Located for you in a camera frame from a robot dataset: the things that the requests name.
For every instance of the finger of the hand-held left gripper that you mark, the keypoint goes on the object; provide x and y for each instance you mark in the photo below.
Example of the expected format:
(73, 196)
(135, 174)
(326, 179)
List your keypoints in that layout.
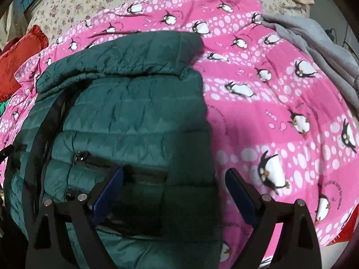
(6, 152)

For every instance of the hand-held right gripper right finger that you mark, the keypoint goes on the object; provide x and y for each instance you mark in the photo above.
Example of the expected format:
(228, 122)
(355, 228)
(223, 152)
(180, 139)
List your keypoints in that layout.
(238, 190)

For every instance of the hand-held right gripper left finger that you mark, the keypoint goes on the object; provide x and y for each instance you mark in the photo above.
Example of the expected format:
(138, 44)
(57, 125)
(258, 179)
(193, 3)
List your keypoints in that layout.
(109, 193)

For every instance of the green puffer jacket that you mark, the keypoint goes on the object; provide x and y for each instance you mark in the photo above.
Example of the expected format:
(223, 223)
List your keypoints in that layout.
(134, 112)

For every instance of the bright green cloth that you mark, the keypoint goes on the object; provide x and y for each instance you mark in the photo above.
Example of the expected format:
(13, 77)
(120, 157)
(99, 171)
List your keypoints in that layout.
(2, 108)

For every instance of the pink penguin blanket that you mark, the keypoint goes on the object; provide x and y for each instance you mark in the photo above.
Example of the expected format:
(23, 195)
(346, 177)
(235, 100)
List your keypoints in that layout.
(252, 117)

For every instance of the red ruffled pillow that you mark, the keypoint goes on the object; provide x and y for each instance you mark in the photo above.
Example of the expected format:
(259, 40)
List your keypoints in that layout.
(16, 58)

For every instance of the red cloth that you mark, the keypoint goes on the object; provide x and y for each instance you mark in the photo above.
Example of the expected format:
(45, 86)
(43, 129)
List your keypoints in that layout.
(352, 221)

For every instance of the beige curtain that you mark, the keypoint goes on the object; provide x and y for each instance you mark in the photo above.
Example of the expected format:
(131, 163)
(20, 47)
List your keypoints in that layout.
(14, 25)

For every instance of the grey cloth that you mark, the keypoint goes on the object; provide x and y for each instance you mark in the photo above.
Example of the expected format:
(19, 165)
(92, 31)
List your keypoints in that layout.
(308, 39)

